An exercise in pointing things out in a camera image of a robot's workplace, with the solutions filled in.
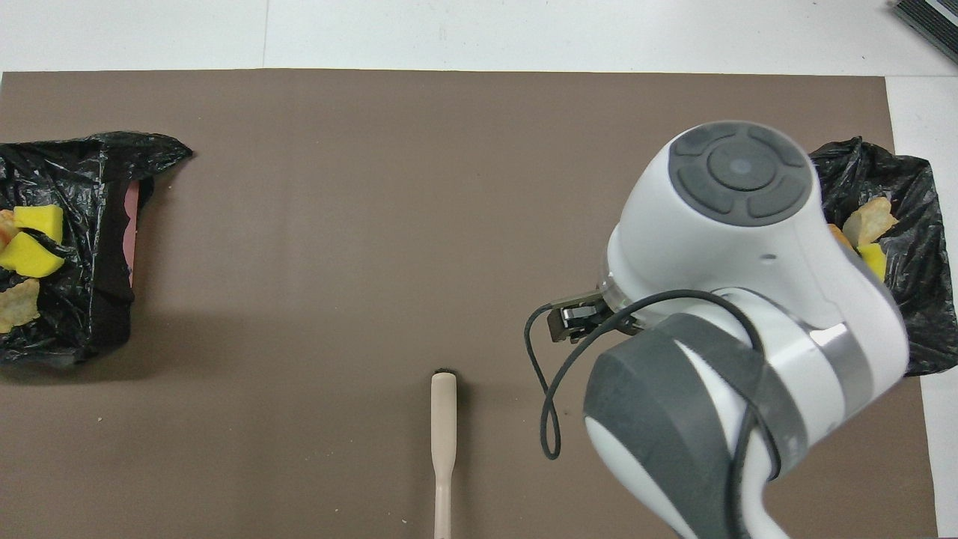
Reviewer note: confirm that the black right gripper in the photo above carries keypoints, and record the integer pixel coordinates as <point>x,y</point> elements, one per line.
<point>580,318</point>

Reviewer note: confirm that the beige hand brush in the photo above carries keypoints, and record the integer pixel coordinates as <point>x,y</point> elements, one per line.
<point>443,427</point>

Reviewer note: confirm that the brown bread roll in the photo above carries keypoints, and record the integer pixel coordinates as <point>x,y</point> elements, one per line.
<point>840,236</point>

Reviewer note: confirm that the yellow and green sponge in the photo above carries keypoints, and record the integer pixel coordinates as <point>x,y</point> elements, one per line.
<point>874,260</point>

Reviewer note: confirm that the pale wedge foam chunk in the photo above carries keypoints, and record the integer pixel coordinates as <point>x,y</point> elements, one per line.
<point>868,221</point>

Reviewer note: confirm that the small curled yellow sponge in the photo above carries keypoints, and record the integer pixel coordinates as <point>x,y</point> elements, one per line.
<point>41,221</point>

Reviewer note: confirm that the large yellow sponge piece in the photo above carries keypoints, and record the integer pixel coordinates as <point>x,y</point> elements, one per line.
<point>30,256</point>

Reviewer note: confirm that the pale yellowish foam chunk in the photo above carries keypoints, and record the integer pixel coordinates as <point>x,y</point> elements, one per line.
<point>16,303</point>

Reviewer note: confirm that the tan crusty foam chunk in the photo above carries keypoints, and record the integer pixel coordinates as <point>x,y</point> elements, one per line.
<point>5,228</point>

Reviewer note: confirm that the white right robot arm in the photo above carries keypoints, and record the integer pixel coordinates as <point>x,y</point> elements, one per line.
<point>748,247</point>

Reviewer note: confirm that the black bag over pink bin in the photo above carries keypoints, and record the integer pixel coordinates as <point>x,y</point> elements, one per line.
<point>75,299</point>

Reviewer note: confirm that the brown table mat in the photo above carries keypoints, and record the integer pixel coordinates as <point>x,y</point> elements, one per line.
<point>374,224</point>

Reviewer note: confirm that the dark grey ribbed object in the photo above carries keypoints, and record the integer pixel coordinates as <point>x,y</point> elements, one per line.
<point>935,22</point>

